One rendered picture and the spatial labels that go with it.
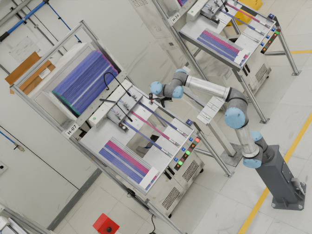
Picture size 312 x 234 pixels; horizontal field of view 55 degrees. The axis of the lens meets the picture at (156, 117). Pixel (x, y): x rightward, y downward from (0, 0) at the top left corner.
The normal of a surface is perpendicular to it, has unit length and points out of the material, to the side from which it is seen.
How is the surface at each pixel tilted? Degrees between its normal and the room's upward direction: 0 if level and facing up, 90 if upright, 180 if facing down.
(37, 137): 90
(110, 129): 46
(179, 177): 90
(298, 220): 0
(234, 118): 82
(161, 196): 90
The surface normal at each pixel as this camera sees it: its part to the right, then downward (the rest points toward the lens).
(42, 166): 0.58, 0.13
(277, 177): -0.41, 0.69
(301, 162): -0.55, -0.67
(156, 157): 0.03, -0.37
